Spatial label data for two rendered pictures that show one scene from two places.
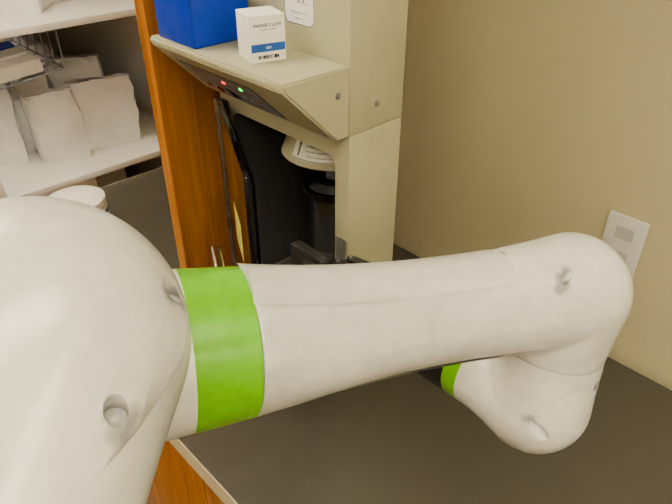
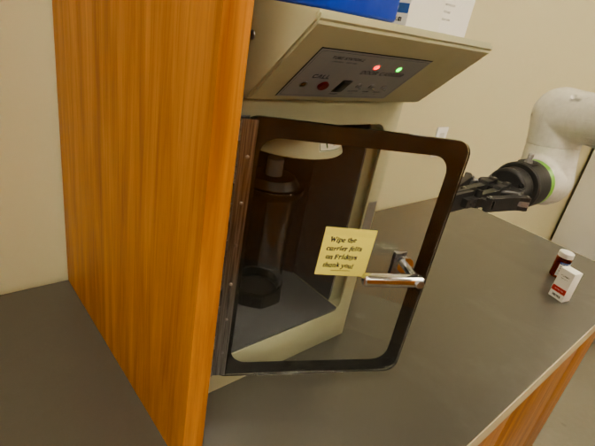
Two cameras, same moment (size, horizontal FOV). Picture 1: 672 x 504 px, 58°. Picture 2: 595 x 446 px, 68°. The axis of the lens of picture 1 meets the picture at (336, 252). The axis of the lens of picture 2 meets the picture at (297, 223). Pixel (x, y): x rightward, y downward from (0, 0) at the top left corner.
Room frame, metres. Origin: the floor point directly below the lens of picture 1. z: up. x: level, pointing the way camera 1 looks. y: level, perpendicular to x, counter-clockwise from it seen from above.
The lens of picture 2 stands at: (0.95, 0.71, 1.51)
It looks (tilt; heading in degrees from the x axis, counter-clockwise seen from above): 25 degrees down; 269
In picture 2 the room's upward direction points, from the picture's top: 11 degrees clockwise
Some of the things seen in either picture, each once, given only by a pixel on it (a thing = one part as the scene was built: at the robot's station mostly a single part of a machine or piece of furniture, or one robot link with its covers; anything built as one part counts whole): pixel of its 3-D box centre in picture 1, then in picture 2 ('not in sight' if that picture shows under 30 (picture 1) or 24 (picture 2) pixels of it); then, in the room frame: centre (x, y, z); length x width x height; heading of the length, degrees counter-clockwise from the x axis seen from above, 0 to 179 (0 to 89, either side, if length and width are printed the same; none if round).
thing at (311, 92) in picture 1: (244, 84); (374, 66); (0.88, 0.13, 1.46); 0.32 x 0.12 x 0.10; 44
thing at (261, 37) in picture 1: (261, 34); (415, 0); (0.85, 0.10, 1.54); 0.05 x 0.05 x 0.06; 27
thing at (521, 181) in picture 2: not in sight; (502, 188); (0.58, -0.07, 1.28); 0.09 x 0.08 x 0.07; 43
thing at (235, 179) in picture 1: (241, 241); (333, 266); (0.88, 0.16, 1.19); 0.30 x 0.01 x 0.40; 16
